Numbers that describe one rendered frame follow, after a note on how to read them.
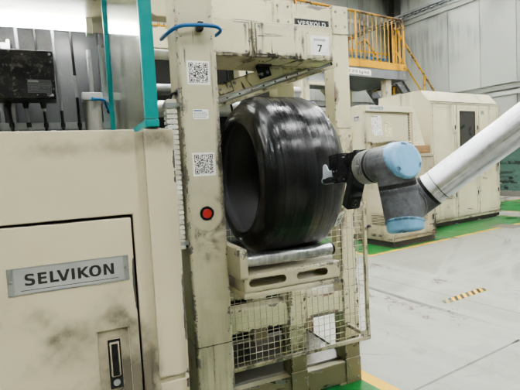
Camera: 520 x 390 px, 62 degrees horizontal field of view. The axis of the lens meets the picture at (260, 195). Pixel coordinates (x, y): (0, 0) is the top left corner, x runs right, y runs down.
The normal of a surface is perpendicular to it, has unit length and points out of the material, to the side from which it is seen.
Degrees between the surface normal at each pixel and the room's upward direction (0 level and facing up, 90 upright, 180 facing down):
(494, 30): 90
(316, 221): 123
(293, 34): 90
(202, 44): 90
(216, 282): 90
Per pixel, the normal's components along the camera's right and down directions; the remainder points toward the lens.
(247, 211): 0.30, -0.53
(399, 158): 0.38, -0.17
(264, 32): 0.40, 0.04
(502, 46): -0.84, 0.08
